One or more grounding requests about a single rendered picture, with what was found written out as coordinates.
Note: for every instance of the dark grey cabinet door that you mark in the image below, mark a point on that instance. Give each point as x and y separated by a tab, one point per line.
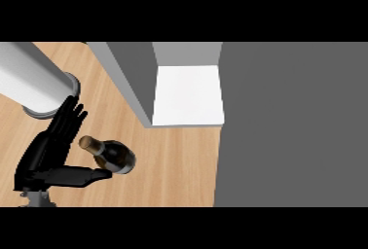
291	126

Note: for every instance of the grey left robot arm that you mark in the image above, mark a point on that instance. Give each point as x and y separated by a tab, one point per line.
35	198

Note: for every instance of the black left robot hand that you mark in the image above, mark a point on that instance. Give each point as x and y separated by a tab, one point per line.
47	152

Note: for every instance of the grey open cabinet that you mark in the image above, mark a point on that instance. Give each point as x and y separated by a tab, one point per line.
182	94

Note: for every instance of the dark wine bottle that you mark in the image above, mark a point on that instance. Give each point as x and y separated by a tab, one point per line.
115	155

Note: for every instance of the white paper towel roll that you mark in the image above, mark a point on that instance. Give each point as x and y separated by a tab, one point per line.
32	81

